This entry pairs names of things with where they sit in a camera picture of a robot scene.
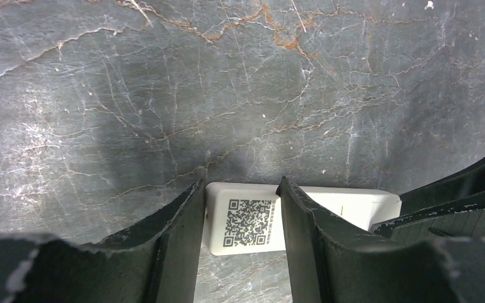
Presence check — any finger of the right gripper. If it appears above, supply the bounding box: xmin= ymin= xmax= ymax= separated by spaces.
xmin=400 ymin=157 xmax=485 ymax=216
xmin=370 ymin=191 xmax=485 ymax=241

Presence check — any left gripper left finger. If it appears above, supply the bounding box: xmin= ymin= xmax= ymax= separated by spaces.
xmin=0 ymin=181 xmax=206 ymax=302

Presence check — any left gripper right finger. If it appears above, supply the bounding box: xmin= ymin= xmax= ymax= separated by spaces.
xmin=277 ymin=177 xmax=485 ymax=302

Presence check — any white remote control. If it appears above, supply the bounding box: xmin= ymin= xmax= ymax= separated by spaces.
xmin=202 ymin=182 xmax=402 ymax=256

